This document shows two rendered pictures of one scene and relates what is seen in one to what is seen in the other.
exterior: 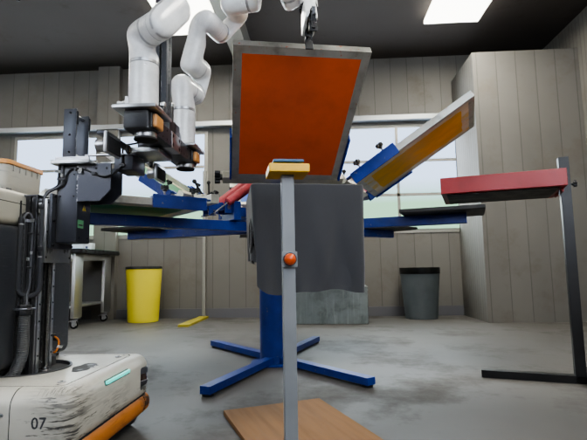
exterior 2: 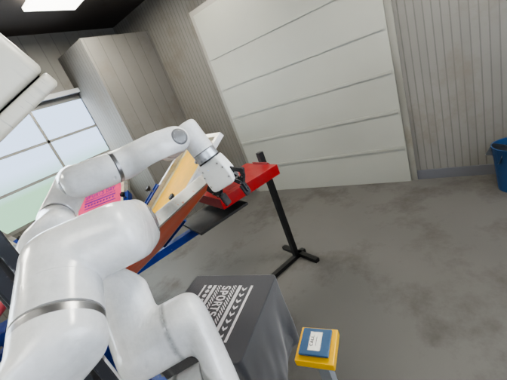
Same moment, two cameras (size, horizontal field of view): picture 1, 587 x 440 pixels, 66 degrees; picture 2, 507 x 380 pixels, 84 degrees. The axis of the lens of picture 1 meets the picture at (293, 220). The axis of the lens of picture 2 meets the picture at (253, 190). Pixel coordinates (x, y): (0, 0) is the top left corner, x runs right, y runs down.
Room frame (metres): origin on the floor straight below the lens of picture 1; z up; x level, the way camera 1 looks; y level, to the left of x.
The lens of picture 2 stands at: (1.04, 0.57, 1.81)
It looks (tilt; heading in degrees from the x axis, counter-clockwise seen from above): 20 degrees down; 308
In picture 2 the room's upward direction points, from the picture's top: 21 degrees counter-clockwise
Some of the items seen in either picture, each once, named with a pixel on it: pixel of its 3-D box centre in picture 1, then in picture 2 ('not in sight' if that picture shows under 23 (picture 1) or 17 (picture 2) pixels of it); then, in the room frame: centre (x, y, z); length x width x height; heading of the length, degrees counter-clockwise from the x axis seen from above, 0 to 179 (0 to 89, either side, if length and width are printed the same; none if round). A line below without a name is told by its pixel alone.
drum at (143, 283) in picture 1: (143, 293); not in sight; (5.66, 1.88, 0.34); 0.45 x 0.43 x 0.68; 87
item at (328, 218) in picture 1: (309, 238); (273, 347); (1.74, -0.06, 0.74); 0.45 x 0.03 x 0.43; 98
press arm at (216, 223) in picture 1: (189, 223); not in sight; (2.69, 0.62, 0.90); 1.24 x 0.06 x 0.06; 128
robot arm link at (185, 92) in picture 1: (185, 94); not in sight; (1.87, 0.46, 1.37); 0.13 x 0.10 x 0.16; 162
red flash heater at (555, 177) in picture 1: (498, 188); (236, 183); (2.55, -1.18, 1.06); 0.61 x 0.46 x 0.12; 68
